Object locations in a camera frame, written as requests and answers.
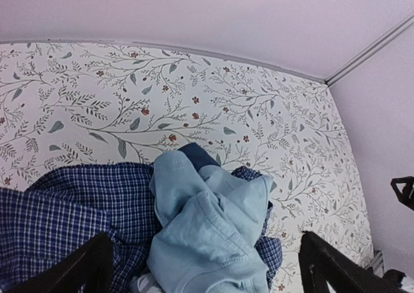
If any blue checkered shirt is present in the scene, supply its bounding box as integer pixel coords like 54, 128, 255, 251
1, 163, 282, 292

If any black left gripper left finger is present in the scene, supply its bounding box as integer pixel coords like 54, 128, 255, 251
1, 231, 113, 292

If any light blue t-shirt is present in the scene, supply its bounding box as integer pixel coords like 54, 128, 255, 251
147, 151, 273, 292

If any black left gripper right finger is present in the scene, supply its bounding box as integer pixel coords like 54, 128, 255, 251
298, 231, 404, 292

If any floral patterned table cloth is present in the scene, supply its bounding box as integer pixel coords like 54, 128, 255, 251
1, 42, 373, 292

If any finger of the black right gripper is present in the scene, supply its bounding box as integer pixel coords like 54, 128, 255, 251
390, 176, 414, 210

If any dark blue garment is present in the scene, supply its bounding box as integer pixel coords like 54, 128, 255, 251
179, 142, 220, 171

